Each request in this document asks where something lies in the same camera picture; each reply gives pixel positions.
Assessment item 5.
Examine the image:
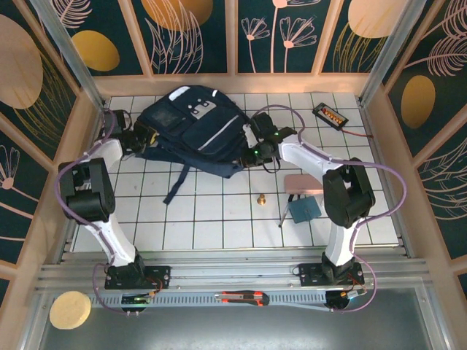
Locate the pink pencil case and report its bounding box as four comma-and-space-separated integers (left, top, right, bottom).
283, 174, 325, 195

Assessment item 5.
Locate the navy blue backpack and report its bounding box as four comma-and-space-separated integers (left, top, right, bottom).
133, 85, 252, 205

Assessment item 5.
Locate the small blue notebook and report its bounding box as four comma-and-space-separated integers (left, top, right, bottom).
287, 196, 323, 224

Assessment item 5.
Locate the black device with orange cells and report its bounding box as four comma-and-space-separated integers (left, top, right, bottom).
312, 103, 350, 128

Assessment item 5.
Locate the orange black utility knife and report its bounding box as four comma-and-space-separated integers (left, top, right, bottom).
215, 290, 270, 307

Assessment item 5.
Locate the left controller circuit board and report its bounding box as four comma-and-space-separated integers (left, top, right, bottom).
121, 293, 154, 306

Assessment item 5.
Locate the controller circuit board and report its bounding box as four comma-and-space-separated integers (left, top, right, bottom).
326, 287, 368, 311
121, 293, 154, 306

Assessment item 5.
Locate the right controller circuit board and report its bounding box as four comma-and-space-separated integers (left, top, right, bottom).
326, 287, 368, 311

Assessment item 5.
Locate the round yellow sponge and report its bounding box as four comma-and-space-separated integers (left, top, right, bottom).
49, 290, 92, 330

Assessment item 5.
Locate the grey metal sheet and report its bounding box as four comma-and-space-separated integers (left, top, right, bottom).
36, 287, 452, 350

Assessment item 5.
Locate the thin red wire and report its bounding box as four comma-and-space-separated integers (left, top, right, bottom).
341, 125, 374, 139

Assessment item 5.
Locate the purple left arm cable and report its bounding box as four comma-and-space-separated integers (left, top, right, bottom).
53, 107, 161, 316

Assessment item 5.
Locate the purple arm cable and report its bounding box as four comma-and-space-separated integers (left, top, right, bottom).
53, 107, 161, 316
257, 104, 408, 314

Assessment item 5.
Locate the left aluminium frame post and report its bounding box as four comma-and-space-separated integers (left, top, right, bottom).
28, 0, 109, 112

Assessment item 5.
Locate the aluminium frame post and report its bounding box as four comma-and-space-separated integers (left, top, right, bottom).
28, 0, 109, 112
357, 0, 428, 106

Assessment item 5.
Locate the aluminium extrusion rail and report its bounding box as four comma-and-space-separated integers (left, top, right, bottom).
36, 249, 433, 292

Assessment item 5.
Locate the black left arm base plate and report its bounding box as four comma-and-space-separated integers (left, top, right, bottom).
104, 265, 171, 291

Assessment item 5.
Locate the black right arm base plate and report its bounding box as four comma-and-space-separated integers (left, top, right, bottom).
298, 262, 365, 287

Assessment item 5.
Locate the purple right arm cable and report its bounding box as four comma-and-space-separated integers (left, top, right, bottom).
257, 104, 408, 314

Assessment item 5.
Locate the right aluminium frame post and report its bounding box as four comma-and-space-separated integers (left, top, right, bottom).
357, 0, 428, 106

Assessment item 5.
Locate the perforated grey cable tray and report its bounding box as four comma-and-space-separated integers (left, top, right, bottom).
87, 291, 329, 311

